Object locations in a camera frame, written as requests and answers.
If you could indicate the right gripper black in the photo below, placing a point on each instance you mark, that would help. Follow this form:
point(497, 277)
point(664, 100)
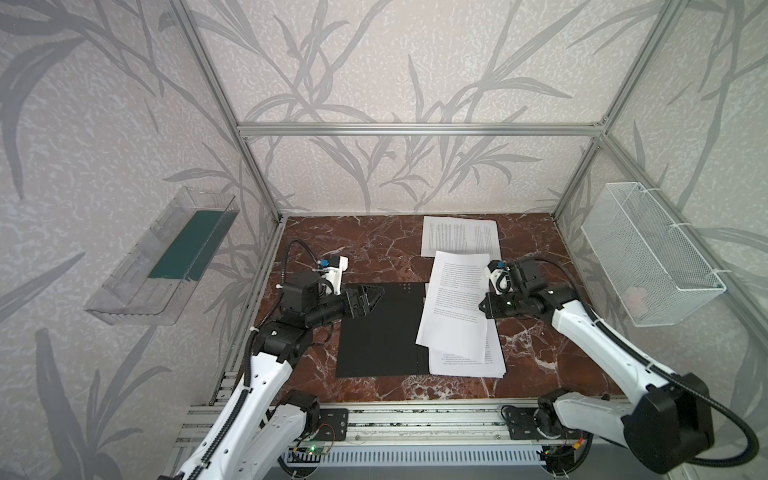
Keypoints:
point(492, 303)

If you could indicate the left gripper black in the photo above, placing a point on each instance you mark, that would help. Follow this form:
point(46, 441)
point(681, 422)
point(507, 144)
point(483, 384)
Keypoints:
point(353, 303)

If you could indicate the folder white cover black inside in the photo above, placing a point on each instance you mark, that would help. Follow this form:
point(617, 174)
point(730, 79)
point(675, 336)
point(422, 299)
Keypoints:
point(384, 343)

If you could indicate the printed sheet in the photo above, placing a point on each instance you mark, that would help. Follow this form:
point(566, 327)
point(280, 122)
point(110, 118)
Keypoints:
point(451, 320)
point(460, 236)
point(474, 360)

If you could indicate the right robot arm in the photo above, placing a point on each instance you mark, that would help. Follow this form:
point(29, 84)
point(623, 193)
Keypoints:
point(665, 421)

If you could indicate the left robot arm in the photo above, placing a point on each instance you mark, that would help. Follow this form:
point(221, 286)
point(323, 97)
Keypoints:
point(251, 433)

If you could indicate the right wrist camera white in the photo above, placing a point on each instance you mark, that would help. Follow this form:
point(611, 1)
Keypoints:
point(498, 274)

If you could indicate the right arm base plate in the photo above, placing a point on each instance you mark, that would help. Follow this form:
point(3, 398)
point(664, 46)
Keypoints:
point(527, 423)

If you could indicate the white wire mesh basket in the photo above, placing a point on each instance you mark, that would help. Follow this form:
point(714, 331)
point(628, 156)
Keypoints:
point(660, 277)

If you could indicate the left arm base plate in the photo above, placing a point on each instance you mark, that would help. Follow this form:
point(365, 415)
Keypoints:
point(331, 426)

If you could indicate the aluminium front rail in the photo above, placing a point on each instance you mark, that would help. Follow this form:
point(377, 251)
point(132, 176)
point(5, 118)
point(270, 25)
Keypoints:
point(474, 420)

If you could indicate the aluminium frame horizontal bar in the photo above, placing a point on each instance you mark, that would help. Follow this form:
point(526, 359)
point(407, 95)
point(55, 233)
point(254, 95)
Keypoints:
point(253, 129)

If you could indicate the clear plastic wall tray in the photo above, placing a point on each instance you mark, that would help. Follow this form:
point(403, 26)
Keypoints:
point(152, 285)

